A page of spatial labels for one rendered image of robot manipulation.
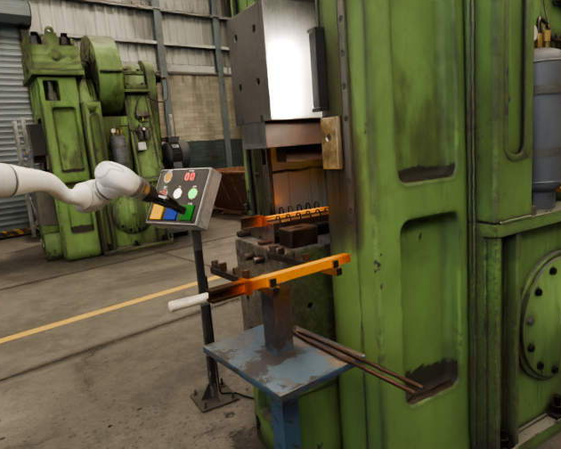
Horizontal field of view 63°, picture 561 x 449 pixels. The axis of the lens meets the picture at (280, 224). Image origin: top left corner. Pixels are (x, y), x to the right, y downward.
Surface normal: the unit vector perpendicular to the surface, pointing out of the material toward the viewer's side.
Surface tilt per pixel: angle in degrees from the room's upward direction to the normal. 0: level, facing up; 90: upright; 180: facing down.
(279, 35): 90
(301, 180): 90
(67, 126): 89
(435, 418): 90
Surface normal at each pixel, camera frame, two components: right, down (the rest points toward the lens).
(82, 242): 0.56, 0.10
